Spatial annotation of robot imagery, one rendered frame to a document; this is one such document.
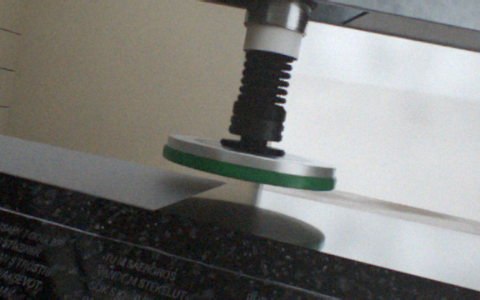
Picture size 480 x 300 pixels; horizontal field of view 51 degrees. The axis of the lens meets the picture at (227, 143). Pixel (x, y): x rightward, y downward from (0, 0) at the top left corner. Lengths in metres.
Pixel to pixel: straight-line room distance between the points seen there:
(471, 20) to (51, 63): 6.67
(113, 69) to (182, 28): 1.05
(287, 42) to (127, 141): 5.81
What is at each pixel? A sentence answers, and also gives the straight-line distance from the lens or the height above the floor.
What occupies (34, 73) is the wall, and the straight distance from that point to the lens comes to 7.29.
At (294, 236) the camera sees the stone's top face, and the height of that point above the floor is 0.82.
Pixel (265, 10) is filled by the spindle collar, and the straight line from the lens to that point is 0.61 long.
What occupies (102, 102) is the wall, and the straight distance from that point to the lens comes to 6.61.
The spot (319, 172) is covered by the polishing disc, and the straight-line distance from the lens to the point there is 0.57.
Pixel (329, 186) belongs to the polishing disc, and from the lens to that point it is 0.59.
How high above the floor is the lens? 0.91
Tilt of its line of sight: 3 degrees down
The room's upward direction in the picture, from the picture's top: 11 degrees clockwise
